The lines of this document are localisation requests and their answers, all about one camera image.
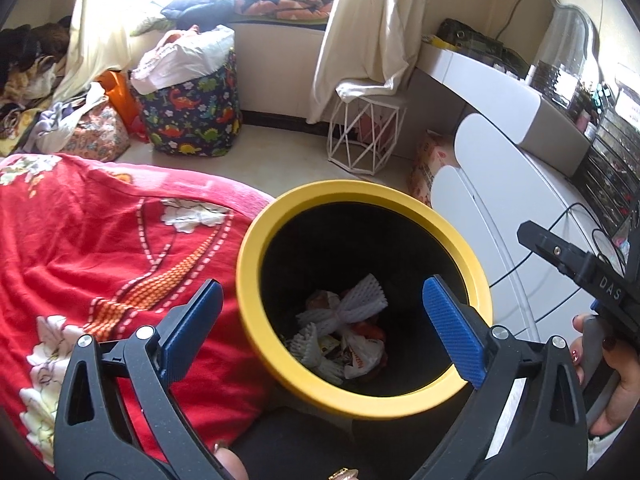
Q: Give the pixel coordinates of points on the large white plastic bag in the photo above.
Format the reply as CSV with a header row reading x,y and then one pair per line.
x,y
185,60

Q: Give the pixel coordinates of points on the red plastic bag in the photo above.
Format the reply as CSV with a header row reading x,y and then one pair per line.
x,y
367,331

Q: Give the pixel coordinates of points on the dinosaur print fabric basket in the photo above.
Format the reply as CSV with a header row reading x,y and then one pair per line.
x,y
195,115

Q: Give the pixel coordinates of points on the person's left hand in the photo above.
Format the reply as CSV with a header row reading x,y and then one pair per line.
x,y
232,465

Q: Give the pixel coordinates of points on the yellow rimmed black trash bin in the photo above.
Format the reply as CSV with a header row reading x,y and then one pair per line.
x,y
350,190

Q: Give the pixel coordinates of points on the orange black patterned quilt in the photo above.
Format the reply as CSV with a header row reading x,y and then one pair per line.
x,y
285,2

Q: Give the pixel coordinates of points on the floral tote bag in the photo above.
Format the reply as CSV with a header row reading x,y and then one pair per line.
x,y
95,135

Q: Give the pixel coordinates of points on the white dressing table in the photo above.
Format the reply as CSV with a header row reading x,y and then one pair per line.
x,y
500,200

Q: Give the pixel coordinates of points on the person's right hand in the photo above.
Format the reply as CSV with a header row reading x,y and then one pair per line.
x,y
617,390

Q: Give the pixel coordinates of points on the red floral blanket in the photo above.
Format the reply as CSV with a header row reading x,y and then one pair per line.
x,y
75,220

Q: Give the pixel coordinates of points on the white foam net sleeve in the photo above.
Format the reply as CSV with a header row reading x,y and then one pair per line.
x,y
315,355
350,305

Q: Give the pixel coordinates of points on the green white pillow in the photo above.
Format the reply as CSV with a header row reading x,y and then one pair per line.
x,y
150,25

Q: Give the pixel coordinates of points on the wavy silver framed mirror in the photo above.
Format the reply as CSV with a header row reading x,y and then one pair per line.
x,y
570,35

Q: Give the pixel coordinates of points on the pink printed cardboard box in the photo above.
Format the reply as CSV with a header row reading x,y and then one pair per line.
x,y
430,170

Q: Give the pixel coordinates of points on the lavender white clothes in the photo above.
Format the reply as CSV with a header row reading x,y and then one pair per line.
x,y
60,120

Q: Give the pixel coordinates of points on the white plastic bag orange print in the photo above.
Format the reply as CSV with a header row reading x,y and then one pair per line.
x,y
365,357

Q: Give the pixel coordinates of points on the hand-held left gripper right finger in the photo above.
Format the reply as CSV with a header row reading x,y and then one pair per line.
x,y
452,330

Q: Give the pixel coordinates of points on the white cloth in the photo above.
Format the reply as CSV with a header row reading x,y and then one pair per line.
x,y
370,91

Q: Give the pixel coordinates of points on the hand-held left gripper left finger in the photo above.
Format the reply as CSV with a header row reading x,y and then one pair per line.
x,y
192,320

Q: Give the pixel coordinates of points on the pile of dark clothes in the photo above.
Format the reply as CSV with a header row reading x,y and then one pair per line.
x,y
25,60

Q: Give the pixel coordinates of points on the clear cosmetics organizer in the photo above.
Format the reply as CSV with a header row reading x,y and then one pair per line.
x,y
600,160

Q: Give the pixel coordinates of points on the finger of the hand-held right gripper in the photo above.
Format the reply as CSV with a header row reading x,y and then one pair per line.
x,y
550,250

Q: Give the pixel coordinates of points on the dark bag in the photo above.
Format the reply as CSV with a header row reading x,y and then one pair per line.
x,y
480,42

